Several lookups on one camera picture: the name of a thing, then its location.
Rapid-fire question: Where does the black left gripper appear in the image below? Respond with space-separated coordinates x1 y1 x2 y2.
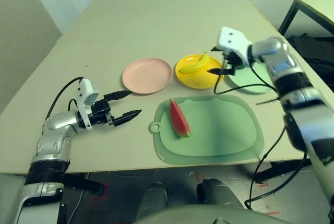
87 90 143 127

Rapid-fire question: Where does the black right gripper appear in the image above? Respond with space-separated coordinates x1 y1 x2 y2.
207 45 249 76

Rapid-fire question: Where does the yellow toy banana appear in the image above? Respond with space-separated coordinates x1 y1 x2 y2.
178 51 211 74

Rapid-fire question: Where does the toy watermelon slice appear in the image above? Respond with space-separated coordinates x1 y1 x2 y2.
169 98 192 138

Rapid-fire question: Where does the yellow round plate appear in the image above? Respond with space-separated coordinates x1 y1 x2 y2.
175 54 225 90

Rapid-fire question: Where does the pink round plate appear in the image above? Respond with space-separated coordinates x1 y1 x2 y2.
122 57 173 96

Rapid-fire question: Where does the mint green round plate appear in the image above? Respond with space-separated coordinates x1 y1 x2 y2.
225 63 277 95

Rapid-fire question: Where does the small green cutting board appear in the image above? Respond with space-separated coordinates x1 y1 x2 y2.
159 98 258 157

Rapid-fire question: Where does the large translucent green cutting board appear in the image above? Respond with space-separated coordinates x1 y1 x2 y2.
148 95 265 166

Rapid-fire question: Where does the black table leg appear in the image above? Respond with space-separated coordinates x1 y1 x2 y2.
64 173 105 196
257 160 314 183

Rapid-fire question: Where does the grey left robot leg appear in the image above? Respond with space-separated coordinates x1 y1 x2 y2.
137 182 168 219

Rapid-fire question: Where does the grey robot leg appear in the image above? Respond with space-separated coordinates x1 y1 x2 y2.
137 182 168 219
196 178 245 208

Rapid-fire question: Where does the grey right robot leg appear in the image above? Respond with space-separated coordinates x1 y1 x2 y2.
196 178 245 208

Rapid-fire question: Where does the grey robot torso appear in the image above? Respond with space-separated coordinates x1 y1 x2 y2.
133 204 295 224

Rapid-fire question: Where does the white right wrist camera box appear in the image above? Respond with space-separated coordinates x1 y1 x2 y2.
217 27 253 60

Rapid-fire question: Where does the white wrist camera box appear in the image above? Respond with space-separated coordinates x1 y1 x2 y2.
75 77 100 131
217 27 253 60

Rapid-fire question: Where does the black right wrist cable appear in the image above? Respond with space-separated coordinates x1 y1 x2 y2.
213 51 308 210

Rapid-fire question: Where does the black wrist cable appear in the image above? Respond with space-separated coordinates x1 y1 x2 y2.
45 77 84 123
213 51 308 210

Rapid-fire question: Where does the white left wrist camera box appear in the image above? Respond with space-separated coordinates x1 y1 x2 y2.
75 77 100 131

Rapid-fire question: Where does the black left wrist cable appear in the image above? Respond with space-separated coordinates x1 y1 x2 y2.
45 77 84 123

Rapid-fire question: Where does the beige side table black frame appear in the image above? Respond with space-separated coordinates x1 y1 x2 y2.
278 0 334 37

